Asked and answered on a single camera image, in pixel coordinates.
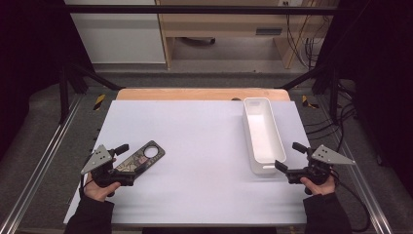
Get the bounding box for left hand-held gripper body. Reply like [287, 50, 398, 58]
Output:
[81, 144, 136, 189]

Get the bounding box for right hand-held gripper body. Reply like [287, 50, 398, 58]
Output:
[286, 144, 357, 187]

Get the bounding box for dark patterned tag with hole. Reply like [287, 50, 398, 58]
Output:
[115, 139, 166, 178]

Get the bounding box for person's left hand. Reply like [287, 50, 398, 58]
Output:
[83, 172, 122, 203]

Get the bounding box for person's right hand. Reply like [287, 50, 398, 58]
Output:
[300, 175, 337, 197]

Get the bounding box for white plastic bin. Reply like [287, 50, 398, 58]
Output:
[243, 97, 287, 176]

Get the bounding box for yellow black tape strip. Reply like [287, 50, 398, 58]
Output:
[93, 94, 107, 111]
[301, 95, 320, 110]

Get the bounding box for white table mat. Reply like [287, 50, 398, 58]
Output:
[62, 99, 315, 226]

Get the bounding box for black metal stand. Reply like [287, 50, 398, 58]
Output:
[279, 63, 341, 125]
[57, 62, 126, 125]

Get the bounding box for black curtain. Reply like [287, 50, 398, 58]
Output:
[316, 0, 413, 188]
[0, 0, 95, 161]

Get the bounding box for wooden table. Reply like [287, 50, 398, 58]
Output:
[116, 87, 291, 101]

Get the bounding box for white cabinet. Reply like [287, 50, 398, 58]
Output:
[63, 0, 167, 64]

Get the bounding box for grey label on desk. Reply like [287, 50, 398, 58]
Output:
[255, 28, 283, 36]

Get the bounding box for wooden desk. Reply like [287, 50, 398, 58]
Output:
[155, 0, 339, 70]

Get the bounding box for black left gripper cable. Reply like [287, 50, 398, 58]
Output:
[78, 175, 90, 198]

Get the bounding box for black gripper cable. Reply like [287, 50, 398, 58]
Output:
[330, 172, 372, 233]
[78, 175, 90, 198]

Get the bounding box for black floor cables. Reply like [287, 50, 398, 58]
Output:
[305, 81, 358, 141]

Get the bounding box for aluminium rail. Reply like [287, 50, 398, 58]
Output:
[0, 94, 83, 234]
[319, 97, 394, 234]

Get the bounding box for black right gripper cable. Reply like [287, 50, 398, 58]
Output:
[330, 172, 372, 233]

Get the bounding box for bundle of hanging cables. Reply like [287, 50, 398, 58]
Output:
[284, 2, 327, 70]

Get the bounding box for black horizontal frame bar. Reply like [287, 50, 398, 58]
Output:
[64, 4, 339, 16]

